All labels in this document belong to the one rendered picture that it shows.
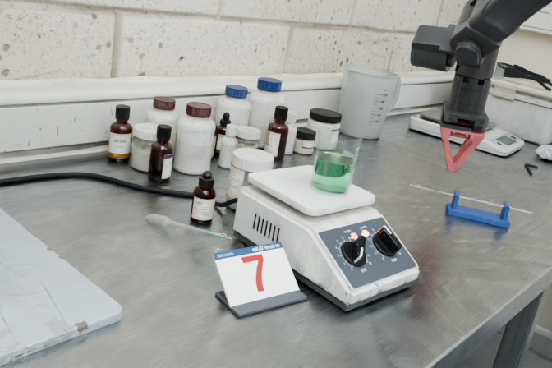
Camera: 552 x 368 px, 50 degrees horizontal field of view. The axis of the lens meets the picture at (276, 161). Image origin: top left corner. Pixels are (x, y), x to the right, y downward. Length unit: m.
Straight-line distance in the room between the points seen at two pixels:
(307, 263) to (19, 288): 0.29
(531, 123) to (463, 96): 0.81
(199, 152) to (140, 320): 0.41
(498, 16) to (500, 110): 0.94
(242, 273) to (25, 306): 0.21
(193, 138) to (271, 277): 0.35
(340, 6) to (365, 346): 1.00
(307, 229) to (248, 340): 0.15
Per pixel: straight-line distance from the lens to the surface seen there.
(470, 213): 1.02
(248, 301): 0.63
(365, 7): 1.55
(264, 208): 0.70
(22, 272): 0.64
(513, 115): 1.77
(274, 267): 0.66
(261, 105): 1.13
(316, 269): 0.66
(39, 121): 0.95
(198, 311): 0.61
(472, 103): 0.97
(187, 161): 0.95
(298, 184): 0.73
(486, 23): 0.86
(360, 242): 0.66
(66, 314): 0.58
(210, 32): 1.17
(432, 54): 0.97
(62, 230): 0.75
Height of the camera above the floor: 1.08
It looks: 17 degrees down
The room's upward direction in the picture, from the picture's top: 10 degrees clockwise
